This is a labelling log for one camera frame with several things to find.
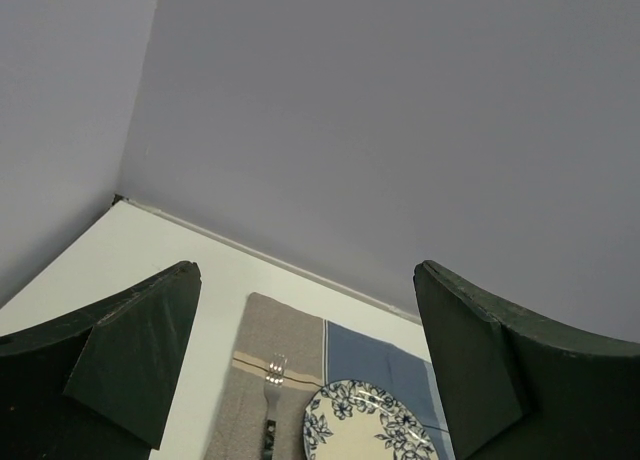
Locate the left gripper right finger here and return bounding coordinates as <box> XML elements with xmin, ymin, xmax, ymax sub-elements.
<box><xmin>414</xmin><ymin>260</ymin><xmax>639</xmax><ymax>459</ymax></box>

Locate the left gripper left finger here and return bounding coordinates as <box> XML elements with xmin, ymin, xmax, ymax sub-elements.
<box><xmin>1</xmin><ymin>261</ymin><xmax>202</xmax><ymax>459</ymax></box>

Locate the blue floral plate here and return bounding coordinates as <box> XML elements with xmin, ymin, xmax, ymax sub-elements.
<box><xmin>302</xmin><ymin>380</ymin><xmax>439</xmax><ymax>460</ymax></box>

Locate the metal fork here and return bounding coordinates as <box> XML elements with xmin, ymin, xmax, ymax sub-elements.
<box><xmin>261</xmin><ymin>354</ymin><xmax>287</xmax><ymax>460</ymax></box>

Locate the blue and beige cloth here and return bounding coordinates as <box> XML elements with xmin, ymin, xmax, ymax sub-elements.
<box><xmin>205</xmin><ymin>293</ymin><xmax>454</xmax><ymax>459</ymax></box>

